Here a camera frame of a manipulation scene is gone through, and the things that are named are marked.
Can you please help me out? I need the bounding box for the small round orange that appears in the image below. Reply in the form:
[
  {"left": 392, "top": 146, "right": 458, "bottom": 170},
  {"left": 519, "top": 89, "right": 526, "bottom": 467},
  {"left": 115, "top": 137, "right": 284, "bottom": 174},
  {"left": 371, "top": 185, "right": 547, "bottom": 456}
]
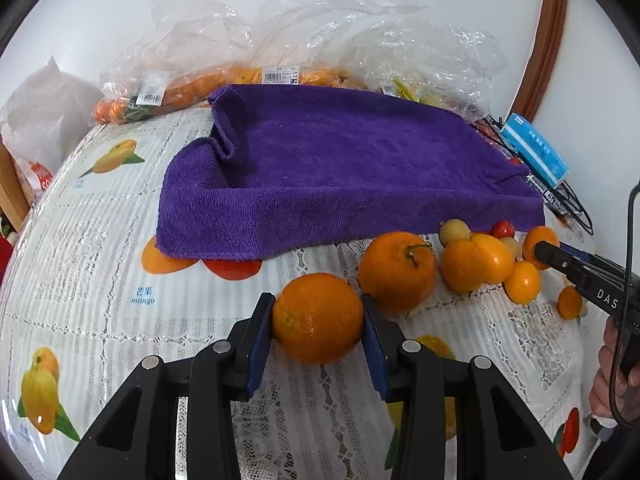
[{"left": 503, "top": 260, "right": 541, "bottom": 304}]

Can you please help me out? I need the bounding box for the small oval orange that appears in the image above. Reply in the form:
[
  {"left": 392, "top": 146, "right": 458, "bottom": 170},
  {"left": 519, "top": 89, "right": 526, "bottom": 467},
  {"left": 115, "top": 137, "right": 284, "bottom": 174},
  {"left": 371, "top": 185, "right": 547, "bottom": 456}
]
[{"left": 471, "top": 233, "right": 515, "bottom": 285}]

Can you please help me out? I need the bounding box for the large orange with stem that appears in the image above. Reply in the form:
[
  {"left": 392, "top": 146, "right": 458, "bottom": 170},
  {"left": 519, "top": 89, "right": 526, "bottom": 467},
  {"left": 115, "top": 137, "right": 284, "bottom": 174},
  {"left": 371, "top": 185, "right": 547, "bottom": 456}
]
[{"left": 358, "top": 232, "right": 436, "bottom": 315}]

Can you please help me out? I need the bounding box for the person's right hand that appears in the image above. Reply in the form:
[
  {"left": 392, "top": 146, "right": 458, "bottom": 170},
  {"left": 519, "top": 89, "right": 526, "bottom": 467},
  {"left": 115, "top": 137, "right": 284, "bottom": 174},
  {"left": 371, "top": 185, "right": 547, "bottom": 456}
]
[{"left": 589, "top": 318, "right": 639, "bottom": 420}]

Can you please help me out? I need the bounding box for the small red fruit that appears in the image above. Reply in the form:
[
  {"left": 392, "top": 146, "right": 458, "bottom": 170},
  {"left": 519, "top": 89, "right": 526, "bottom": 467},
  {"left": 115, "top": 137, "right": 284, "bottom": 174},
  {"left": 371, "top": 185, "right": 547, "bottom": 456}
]
[{"left": 490, "top": 220, "right": 515, "bottom": 238}]

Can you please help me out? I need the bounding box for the blue tissue pack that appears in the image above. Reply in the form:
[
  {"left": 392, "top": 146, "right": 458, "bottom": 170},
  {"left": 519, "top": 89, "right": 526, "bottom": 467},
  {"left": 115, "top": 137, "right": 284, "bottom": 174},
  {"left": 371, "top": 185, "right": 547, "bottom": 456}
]
[{"left": 501, "top": 113, "right": 570, "bottom": 188}]

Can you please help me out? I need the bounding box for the clear bag of yellow fruit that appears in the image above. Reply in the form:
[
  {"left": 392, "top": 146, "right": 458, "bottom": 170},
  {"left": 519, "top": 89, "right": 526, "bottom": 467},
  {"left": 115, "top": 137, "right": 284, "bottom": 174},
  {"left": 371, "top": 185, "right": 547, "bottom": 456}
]
[{"left": 340, "top": 18, "right": 508, "bottom": 122}]

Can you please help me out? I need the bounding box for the purple terry towel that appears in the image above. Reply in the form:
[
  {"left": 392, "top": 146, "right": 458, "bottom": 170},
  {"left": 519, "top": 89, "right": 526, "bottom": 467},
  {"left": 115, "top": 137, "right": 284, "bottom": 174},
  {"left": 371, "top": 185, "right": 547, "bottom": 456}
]
[{"left": 156, "top": 84, "right": 544, "bottom": 260}]

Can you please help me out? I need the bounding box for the wooden furniture piece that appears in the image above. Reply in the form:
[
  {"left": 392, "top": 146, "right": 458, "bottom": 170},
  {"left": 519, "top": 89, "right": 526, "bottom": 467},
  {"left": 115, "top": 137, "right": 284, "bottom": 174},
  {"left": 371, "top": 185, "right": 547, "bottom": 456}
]
[{"left": 0, "top": 143, "right": 30, "bottom": 232}]

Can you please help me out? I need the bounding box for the red package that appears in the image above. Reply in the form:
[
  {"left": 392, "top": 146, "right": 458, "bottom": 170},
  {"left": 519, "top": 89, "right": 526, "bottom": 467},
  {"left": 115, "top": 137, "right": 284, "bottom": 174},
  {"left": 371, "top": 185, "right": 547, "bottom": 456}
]
[{"left": 28, "top": 162, "right": 53, "bottom": 193}]

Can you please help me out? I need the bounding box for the white plastic bag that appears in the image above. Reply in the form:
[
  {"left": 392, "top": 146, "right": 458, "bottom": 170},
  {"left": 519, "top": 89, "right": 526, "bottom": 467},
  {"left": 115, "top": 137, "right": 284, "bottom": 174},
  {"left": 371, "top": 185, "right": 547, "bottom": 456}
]
[{"left": 1, "top": 58, "right": 102, "bottom": 205}]

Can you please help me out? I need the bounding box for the clear bag of oranges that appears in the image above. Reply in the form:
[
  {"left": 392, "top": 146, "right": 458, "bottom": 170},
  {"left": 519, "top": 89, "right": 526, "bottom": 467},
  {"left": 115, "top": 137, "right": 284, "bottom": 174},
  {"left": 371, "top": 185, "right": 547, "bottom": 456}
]
[{"left": 150, "top": 0, "right": 428, "bottom": 110}]

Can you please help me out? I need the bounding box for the clear bag of tangerines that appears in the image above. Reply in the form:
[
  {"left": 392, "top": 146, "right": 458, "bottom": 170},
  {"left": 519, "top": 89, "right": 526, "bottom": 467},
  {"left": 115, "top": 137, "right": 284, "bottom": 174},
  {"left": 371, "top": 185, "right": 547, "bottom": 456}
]
[{"left": 92, "top": 0, "right": 253, "bottom": 125}]

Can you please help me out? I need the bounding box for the brown wooden door frame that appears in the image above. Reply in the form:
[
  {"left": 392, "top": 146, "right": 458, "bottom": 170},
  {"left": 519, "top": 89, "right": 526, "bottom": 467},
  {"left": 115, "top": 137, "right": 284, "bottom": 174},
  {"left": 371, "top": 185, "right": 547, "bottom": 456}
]
[{"left": 511, "top": 0, "right": 568, "bottom": 122}]

